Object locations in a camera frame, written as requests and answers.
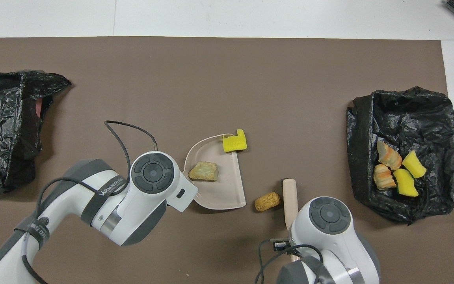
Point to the plain yellow sponge piece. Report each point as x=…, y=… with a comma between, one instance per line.
x=234, y=144

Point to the pale ridged bread piece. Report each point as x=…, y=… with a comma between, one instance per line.
x=384, y=178

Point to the golden brown bread roll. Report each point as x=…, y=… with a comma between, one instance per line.
x=267, y=201

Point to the brown paper table mat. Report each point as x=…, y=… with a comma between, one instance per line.
x=227, y=79

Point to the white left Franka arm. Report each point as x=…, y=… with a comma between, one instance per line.
x=140, y=213

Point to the pale beige bread chunk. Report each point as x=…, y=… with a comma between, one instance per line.
x=203, y=171

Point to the pink plastic bin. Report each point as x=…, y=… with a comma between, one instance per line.
x=39, y=108

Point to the orange striped croissant piece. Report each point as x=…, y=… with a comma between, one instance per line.
x=389, y=156

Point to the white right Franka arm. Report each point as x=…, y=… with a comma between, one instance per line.
x=329, y=215

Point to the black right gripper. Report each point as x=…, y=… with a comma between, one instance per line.
x=280, y=244

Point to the small yellow green sponge piece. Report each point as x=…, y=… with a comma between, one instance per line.
x=414, y=164

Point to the beige hand brush black bristles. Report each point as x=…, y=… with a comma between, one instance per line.
x=290, y=201

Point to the beige plastic dustpan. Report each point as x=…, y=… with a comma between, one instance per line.
x=223, y=189

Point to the large yellow green sponge piece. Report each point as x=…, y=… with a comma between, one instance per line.
x=405, y=182

